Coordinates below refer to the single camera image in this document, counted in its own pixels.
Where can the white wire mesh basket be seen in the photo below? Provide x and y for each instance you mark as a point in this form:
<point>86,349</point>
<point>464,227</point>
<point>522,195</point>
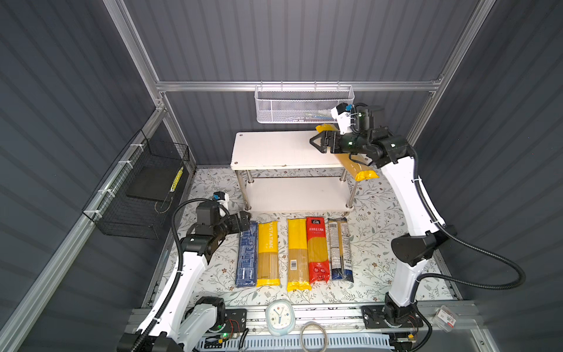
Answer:
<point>274,103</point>

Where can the red spaghetti bag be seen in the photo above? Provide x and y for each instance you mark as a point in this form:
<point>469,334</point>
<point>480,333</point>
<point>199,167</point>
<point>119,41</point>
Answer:
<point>317,246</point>

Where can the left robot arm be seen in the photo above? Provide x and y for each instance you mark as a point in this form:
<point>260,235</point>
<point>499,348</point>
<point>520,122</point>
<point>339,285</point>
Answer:
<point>168,326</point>

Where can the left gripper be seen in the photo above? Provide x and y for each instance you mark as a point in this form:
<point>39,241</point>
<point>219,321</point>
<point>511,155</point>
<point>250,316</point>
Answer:
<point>243,221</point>

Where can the black wire basket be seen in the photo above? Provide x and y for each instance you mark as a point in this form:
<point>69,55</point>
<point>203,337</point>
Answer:
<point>136,202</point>

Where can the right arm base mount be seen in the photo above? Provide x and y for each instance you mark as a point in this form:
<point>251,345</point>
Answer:
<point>390,316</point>

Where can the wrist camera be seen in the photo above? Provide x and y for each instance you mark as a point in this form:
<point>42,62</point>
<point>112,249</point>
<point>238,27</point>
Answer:
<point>342,115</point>
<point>222,198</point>

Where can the pens in white basket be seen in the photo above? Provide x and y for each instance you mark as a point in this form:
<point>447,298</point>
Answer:
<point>310,116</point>

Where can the mint analog clock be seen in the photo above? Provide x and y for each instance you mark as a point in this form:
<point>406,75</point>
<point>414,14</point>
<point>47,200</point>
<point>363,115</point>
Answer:
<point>280,318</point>

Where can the yellow spaghetti bag with barcode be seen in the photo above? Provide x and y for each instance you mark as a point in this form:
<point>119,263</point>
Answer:
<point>298,267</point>

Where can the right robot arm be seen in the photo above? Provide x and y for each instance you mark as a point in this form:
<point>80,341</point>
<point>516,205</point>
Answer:
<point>426,232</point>

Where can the yellow Pastatime spaghetti bag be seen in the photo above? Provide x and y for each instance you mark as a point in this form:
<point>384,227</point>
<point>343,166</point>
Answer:
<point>268,255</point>

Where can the clear blue spaghetti bag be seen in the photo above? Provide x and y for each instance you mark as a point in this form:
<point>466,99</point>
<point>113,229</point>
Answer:
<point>340,250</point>

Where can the white two-tier shelf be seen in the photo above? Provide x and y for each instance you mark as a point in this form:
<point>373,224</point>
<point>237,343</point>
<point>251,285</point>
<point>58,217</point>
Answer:
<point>288,150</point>

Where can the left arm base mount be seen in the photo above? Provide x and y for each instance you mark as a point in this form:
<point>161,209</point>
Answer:
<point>232,327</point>

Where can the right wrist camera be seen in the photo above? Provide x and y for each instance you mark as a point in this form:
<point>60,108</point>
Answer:
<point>342,115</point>

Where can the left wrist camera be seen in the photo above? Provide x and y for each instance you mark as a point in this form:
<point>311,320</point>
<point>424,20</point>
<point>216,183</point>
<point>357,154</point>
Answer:
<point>222,198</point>

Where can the blue pasta box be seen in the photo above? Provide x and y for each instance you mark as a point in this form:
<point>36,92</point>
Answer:
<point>247,254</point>

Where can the small packet on rail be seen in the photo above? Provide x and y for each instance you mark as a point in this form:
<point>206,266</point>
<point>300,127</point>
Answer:
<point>445,319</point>

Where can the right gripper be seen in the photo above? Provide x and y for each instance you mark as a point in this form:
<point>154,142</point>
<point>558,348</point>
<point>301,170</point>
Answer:
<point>328,138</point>

